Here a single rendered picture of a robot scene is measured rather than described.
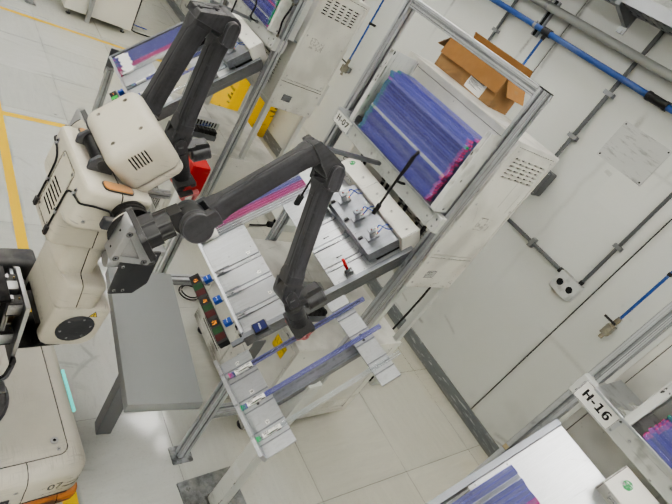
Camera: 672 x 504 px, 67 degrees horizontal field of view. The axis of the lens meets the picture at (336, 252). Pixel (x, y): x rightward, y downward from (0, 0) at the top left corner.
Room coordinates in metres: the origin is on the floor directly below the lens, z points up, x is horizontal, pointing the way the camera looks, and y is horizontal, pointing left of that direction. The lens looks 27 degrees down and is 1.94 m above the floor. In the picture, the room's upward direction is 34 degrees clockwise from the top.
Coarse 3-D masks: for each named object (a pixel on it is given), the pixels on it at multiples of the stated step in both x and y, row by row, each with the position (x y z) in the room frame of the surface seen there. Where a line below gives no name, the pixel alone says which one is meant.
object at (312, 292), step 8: (304, 288) 1.29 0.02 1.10; (312, 288) 1.29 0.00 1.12; (320, 288) 1.30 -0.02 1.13; (288, 296) 1.20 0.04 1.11; (296, 296) 1.22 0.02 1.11; (304, 296) 1.26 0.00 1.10; (312, 296) 1.28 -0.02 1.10; (320, 296) 1.29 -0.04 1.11; (288, 304) 1.21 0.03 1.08; (296, 304) 1.22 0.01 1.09; (312, 304) 1.27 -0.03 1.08
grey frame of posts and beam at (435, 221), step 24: (408, 0) 2.25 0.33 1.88; (384, 48) 2.24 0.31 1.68; (360, 96) 2.25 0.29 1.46; (552, 96) 1.79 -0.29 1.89; (528, 120) 1.77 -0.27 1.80; (360, 144) 2.08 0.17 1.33; (504, 144) 1.77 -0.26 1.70; (384, 168) 1.96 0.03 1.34; (480, 168) 1.78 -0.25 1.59; (408, 192) 1.86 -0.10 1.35; (288, 216) 2.25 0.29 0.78; (432, 216) 1.77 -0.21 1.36; (456, 216) 1.79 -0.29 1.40; (168, 240) 1.87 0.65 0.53; (432, 240) 1.77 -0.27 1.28; (168, 264) 1.87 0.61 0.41; (408, 264) 1.77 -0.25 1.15; (384, 288) 1.78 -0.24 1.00; (216, 408) 1.40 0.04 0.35; (192, 432) 1.39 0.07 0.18
